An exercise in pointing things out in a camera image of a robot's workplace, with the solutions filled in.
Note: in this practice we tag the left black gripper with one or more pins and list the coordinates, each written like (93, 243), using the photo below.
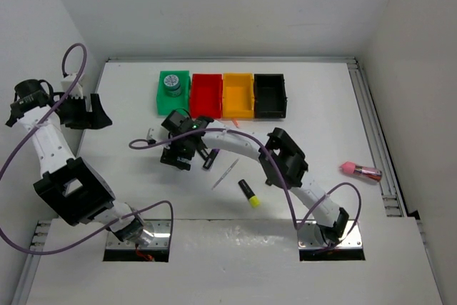
(96, 119)

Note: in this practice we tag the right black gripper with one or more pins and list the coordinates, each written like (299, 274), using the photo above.
(171, 156)

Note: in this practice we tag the purple cap black highlighter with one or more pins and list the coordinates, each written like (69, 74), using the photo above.
(210, 159)

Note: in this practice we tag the orange pen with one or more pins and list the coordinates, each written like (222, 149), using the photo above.
(235, 123)

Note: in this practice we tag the yellow cap black highlighter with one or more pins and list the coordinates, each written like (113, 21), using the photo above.
(249, 194)

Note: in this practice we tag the pink capped tube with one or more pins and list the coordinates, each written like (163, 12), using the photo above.
(364, 172)

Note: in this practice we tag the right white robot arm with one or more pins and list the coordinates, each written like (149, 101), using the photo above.
(282, 161)

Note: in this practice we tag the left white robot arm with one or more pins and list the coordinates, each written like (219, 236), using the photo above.
(68, 184)

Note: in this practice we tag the clear grey pen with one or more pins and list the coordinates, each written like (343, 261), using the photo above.
(225, 174)

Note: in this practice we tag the green plastic bin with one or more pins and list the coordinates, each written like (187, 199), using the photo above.
(166, 104)

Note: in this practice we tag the red plastic bin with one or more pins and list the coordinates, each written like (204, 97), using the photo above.
(206, 95)

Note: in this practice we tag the yellow plastic bin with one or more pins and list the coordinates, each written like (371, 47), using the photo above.
(238, 96)

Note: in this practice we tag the black plastic bin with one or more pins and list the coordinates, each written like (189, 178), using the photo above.
(270, 96)

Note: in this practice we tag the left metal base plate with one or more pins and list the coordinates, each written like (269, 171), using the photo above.
(155, 236)

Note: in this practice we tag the metal base plate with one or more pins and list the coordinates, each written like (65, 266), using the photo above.
(311, 237)
(155, 236)

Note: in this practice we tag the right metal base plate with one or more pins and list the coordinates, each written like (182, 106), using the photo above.
(311, 237)

